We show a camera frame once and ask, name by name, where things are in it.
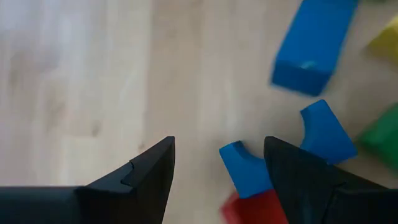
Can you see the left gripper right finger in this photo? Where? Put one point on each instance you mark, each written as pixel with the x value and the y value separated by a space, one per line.
pixel 311 193

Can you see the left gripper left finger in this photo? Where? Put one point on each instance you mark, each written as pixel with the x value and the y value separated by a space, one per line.
pixel 93 205

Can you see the blue arch block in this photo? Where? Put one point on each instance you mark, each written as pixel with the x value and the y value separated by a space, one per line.
pixel 245 174

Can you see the yellow arch block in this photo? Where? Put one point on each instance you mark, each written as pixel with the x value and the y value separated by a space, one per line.
pixel 385 40

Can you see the red arch block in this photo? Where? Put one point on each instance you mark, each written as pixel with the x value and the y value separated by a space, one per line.
pixel 255 208

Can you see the green arch block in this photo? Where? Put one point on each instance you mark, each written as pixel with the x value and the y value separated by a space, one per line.
pixel 381 137

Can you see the blue rectangular block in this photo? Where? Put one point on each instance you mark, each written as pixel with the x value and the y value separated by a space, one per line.
pixel 314 46

